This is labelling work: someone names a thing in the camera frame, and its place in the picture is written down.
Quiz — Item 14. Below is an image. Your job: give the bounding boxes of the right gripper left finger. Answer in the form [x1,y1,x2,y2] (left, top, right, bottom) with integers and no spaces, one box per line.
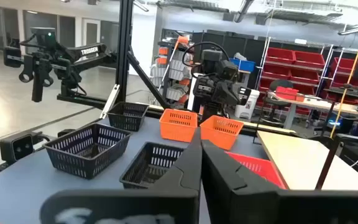
[39,127,202,224]

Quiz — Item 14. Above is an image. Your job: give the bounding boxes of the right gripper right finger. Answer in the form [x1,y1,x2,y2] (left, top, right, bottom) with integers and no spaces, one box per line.
[201,139,358,224]

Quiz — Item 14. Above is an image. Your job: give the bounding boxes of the red slotted plastic basket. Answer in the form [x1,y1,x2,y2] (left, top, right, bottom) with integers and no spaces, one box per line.
[225,151,287,190]

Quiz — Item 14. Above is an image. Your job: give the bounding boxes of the orange slotted plastic basket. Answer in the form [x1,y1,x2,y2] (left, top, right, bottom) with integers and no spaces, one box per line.
[200,115,244,151]
[159,108,198,143]

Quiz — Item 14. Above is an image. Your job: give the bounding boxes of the black slotted plastic basket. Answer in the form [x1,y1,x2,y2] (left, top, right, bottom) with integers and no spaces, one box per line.
[107,101,150,132]
[43,123,132,180]
[119,142,186,190]

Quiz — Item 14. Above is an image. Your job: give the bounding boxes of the red bins stack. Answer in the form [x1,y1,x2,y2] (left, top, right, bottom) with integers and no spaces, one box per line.
[275,86,306,102]

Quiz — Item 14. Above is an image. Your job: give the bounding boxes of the white upright panel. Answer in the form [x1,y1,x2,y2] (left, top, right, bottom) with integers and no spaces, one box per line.
[186,74,198,111]

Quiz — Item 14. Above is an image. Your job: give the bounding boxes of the grey and orange bin rack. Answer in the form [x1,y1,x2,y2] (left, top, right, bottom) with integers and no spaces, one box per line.
[150,35,193,110]

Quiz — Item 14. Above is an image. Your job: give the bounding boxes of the blue plastic bin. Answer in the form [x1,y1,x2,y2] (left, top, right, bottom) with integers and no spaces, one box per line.
[230,58,256,73]

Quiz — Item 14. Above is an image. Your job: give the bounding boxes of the black storage cabinets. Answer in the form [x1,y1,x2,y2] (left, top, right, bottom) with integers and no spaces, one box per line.
[162,28,269,91]

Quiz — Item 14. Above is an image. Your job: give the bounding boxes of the black office chair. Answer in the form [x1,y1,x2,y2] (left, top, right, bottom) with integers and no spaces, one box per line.
[261,79,295,125]

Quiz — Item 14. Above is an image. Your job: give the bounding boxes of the light workbench table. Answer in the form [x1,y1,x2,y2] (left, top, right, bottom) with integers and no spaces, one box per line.
[267,91,358,131]

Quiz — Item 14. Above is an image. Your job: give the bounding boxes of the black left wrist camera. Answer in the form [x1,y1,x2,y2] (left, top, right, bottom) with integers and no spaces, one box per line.
[221,60,239,82]

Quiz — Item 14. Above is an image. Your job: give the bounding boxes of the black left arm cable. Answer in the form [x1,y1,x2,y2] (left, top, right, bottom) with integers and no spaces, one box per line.
[181,41,231,78]

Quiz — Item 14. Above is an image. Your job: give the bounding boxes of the black aluminium table frame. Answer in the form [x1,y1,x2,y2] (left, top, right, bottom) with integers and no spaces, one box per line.
[0,0,296,183]

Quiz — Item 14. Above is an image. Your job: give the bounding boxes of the silver metal bracket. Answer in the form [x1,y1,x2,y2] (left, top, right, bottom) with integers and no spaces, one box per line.
[99,83,121,119]

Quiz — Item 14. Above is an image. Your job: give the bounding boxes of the black Trossen arm with handle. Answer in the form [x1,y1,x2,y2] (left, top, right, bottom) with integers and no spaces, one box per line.
[3,27,117,103]

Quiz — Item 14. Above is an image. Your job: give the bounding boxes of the yellow hanging cord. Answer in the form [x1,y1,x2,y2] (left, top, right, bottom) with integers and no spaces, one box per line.
[329,0,358,139]

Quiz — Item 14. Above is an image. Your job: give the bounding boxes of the small black camera box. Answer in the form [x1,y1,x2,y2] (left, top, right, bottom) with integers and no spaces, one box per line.
[0,130,45,165]

